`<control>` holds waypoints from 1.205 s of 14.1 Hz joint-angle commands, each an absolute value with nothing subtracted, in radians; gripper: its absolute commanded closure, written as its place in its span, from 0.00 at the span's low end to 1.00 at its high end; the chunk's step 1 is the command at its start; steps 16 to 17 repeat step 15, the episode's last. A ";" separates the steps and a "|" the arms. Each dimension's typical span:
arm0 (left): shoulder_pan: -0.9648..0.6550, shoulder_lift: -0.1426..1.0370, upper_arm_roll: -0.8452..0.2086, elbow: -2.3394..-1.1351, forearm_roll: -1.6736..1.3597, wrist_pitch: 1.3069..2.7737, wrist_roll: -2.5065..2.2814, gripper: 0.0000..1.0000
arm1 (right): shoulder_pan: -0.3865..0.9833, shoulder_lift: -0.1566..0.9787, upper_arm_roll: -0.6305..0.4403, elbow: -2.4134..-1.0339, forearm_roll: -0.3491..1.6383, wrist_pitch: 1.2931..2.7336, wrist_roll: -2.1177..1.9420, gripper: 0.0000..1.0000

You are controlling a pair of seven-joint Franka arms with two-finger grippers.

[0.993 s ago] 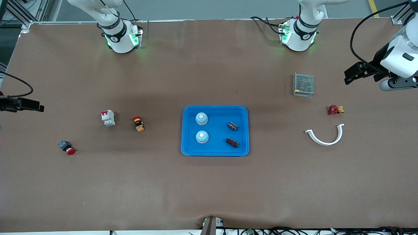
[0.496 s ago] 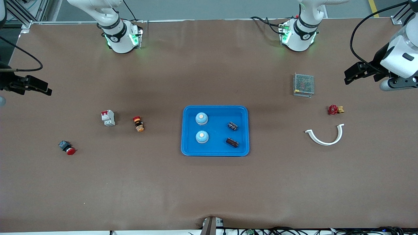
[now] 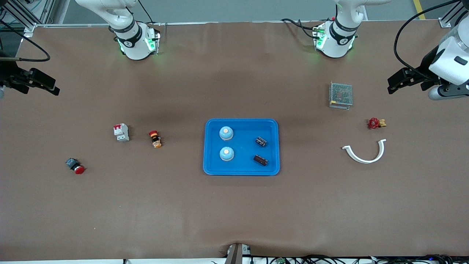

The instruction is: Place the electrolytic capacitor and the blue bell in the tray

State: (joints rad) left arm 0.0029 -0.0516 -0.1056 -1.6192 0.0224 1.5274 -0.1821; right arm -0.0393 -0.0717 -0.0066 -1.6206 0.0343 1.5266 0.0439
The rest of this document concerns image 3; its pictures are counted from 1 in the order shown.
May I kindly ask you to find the red mushroom push button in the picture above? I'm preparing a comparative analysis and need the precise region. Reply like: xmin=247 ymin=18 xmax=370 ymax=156
xmin=66 ymin=158 xmax=86 ymax=175

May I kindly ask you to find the silver table edge rail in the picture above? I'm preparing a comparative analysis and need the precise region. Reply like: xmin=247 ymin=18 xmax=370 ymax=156
xmin=35 ymin=22 xmax=330 ymax=27

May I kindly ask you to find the metal bracket at table edge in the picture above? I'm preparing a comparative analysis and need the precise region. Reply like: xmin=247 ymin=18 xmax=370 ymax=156
xmin=224 ymin=243 xmax=251 ymax=264

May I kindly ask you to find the blue plastic tray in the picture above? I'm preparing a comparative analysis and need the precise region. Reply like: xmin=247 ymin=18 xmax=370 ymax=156
xmin=203 ymin=118 xmax=281 ymax=176

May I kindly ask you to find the aluminium frame post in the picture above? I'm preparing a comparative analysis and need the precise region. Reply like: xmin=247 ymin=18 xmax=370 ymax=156
xmin=439 ymin=0 xmax=469 ymax=29
xmin=0 ymin=0 xmax=55 ymax=37

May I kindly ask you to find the white half-round pipe clamp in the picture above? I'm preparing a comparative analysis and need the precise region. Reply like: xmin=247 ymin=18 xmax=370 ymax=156
xmin=342 ymin=139 xmax=387 ymax=164

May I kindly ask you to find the white circuit breaker red switch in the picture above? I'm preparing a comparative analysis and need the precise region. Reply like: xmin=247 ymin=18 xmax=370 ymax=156
xmin=113 ymin=124 xmax=130 ymax=143

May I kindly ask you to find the black base power cable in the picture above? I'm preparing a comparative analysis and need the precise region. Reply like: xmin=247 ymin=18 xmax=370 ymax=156
xmin=281 ymin=18 xmax=319 ymax=40

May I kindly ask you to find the perforated metal power supply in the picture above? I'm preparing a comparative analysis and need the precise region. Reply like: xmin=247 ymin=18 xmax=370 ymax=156
xmin=329 ymin=81 xmax=353 ymax=110

